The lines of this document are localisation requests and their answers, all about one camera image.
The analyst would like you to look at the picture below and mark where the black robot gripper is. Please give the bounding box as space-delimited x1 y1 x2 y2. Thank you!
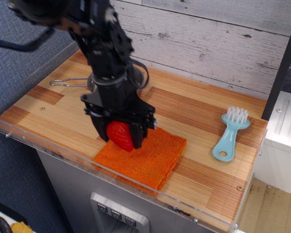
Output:
81 81 157 149

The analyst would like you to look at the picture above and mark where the red toy strawberry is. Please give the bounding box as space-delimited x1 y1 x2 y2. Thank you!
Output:
106 121 134 152

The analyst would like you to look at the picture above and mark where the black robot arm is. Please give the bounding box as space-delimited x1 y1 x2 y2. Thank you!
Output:
8 0 157 149

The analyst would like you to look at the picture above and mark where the orange knitted napkin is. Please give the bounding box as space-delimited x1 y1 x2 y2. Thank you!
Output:
93 127 187 191

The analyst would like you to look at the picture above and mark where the small steel pan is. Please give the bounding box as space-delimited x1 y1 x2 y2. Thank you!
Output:
49 67 146 92

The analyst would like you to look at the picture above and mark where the grey toy fridge cabinet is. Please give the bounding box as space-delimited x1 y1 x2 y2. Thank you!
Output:
38 151 210 233

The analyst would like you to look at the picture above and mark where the silver dispenser button panel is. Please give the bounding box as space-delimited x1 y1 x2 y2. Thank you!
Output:
90 192 150 233

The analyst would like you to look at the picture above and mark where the light blue dish brush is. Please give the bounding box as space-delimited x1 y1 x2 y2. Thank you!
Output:
212 106 250 162

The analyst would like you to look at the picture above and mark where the white side counter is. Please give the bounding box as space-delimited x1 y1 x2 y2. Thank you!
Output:
254 91 291 194

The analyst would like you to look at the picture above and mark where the clear acrylic guard rail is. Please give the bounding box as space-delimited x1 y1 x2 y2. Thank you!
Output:
0 33 266 232

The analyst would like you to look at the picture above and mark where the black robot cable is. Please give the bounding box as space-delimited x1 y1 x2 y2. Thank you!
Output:
0 26 150 90

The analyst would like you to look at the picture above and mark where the black right upright post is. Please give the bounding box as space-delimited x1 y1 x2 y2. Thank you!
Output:
261 35 291 120

